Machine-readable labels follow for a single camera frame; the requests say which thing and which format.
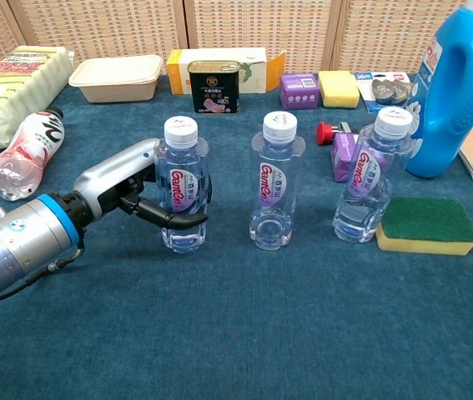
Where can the black luncheon meat can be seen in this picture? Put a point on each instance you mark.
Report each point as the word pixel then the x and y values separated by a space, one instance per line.
pixel 213 91

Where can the clear small water bottle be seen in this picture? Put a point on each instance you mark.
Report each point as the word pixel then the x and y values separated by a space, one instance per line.
pixel 365 187
pixel 182 183
pixel 275 183

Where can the beige lidded food container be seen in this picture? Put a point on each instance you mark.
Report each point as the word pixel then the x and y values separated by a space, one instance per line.
pixel 115 75

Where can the yellow white carton box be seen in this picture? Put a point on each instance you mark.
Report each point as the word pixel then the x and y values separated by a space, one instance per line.
pixel 257 71

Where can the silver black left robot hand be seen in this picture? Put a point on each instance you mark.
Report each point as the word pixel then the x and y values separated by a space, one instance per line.
pixel 111 175

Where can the yellow sponge multipack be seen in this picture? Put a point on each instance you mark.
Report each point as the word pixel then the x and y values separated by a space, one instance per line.
pixel 11 91

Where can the small purple cardboard box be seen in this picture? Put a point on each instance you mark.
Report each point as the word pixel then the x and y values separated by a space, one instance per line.
pixel 342 154
pixel 298 91

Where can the green yellow scouring sponge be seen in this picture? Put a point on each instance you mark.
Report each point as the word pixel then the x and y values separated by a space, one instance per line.
pixel 424 221

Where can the pink drink bottle black cap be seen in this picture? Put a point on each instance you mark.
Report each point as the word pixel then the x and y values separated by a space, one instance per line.
pixel 27 154

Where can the correction tape blister pack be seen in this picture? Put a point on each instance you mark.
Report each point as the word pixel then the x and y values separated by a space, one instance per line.
pixel 386 91

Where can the woven wooden folding screen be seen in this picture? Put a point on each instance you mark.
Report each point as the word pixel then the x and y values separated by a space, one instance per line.
pixel 261 25

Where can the plain yellow sponge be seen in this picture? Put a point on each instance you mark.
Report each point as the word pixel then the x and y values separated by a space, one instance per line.
pixel 338 87

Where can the small red black toy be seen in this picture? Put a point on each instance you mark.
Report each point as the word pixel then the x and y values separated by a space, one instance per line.
pixel 325 133

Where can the blue detergent bottle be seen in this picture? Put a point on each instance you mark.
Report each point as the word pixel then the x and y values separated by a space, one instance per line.
pixel 440 125

